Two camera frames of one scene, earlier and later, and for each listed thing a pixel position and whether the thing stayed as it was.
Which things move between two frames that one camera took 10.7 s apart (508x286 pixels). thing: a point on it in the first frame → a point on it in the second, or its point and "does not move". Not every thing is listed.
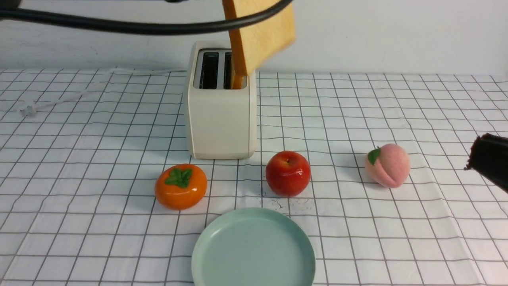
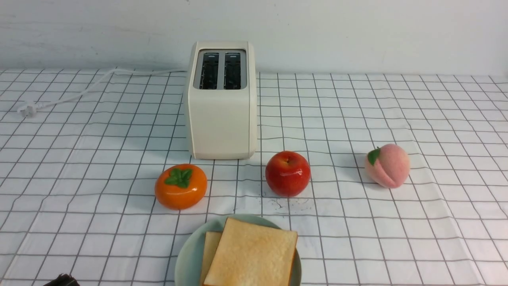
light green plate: (254, 246) → (189, 263)
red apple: (287, 173) does not move
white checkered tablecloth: (80, 150) does not move
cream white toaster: (222, 120) does not move
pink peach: (389, 166) does not move
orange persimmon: (181, 186) does not move
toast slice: (238, 70) → (251, 254)
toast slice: (263, 39) → (212, 239)
